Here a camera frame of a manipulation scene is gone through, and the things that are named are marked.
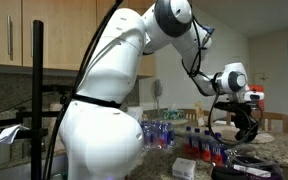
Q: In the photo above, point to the black pouch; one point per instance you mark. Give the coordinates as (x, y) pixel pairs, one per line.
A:
(224, 174)

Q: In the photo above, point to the grey wall phone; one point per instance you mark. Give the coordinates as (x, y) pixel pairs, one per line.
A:
(158, 88)

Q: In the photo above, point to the black stereo camera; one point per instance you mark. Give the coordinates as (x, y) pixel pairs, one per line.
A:
(55, 89)

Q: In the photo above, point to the wooden figurine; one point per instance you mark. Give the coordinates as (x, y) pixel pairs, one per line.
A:
(200, 115)

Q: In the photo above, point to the red poster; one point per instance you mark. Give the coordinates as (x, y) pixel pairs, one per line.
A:
(259, 88)

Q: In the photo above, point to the folded white paper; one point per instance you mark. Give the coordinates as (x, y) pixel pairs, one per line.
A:
(9, 133)

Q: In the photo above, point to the small white cardboard box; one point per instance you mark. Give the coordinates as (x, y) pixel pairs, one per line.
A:
(184, 168)

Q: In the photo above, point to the green tissue box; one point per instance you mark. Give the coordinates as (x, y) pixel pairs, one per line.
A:
(174, 115)

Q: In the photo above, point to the wall crucifix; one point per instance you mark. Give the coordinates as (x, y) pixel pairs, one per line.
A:
(261, 77)

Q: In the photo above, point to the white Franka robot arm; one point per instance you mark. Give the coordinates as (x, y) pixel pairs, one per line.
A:
(100, 140)

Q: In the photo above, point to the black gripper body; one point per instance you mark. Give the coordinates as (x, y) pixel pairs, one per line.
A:
(244, 116)

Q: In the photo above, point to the small blue water bottle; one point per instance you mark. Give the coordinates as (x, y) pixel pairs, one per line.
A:
(161, 135)
(153, 135)
(170, 135)
(145, 135)

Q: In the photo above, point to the black camera stand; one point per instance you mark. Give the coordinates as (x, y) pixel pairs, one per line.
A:
(37, 100)

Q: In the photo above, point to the Fiji water bottle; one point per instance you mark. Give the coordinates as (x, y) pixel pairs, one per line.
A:
(207, 148)
(219, 151)
(188, 141)
(197, 145)

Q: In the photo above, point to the white rounded container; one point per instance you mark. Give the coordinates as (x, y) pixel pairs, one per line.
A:
(135, 113)

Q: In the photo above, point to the wooden wall cabinet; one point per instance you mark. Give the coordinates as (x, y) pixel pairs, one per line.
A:
(60, 33)

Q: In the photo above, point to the purple plastic package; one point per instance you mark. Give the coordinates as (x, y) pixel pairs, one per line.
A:
(250, 170)

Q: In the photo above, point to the narrow wooden chair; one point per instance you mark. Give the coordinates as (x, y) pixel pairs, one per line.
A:
(200, 111)

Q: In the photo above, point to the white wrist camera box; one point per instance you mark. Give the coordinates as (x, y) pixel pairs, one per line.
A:
(254, 96)

